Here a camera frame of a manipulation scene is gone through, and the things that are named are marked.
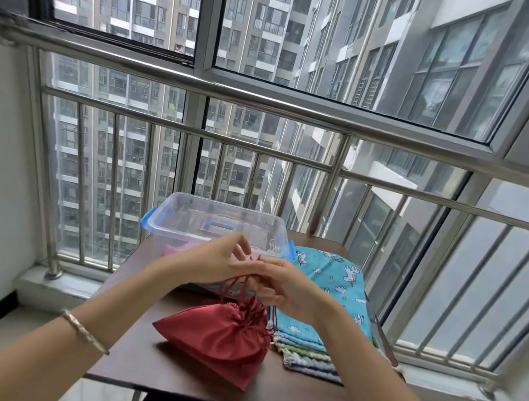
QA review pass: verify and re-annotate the green folded cloth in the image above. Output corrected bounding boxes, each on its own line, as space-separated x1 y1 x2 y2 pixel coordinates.
276 341 335 365

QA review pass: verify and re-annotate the person's left forearm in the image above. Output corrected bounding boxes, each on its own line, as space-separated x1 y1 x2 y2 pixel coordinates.
0 236 176 401

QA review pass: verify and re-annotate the person's left hand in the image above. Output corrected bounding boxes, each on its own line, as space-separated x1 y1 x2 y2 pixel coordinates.
151 220 270 304

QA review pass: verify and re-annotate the clear plastic storage box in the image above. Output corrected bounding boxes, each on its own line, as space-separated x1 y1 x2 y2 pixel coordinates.
131 186 304 308

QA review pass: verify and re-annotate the blue unicorn print cloth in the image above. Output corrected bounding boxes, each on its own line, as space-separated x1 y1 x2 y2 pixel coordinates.
266 243 387 361

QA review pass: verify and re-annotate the blue striped folded cloth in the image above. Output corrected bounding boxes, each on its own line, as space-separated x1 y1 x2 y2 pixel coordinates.
278 351 348 386

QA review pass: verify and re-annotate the grey aluminium window frame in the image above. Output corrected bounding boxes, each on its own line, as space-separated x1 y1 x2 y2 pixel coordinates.
0 0 529 380

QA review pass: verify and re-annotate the stainless steel safety railing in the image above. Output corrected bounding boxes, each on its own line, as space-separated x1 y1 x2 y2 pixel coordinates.
0 15 529 401

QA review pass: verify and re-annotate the silver bracelet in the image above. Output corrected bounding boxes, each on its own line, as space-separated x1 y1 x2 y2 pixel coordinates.
54 308 116 357

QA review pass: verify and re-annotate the person's right hand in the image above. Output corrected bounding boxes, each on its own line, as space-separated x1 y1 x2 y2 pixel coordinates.
241 254 350 334

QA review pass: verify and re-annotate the red satin drawstring pouch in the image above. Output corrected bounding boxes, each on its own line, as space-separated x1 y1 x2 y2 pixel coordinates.
144 242 286 395

